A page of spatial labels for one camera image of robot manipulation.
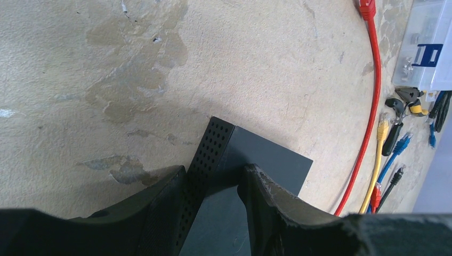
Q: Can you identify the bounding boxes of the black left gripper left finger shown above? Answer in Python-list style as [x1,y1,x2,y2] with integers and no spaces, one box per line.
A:
[1,166,186,255]

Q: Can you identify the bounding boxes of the black network switch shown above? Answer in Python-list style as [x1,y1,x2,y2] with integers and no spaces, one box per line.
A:
[176,117,313,255]

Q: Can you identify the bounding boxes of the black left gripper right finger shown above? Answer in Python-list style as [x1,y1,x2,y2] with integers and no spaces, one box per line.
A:
[237,164,451,255]

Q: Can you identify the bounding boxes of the black yellow pliers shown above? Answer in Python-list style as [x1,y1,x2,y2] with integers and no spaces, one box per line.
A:
[382,87,429,156]

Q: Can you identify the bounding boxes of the clear plastic parts box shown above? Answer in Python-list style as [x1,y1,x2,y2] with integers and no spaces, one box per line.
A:
[392,1,451,91]

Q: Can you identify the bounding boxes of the red ethernet cable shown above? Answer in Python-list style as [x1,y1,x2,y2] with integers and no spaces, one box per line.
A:
[369,183,382,214]
[333,0,383,217]

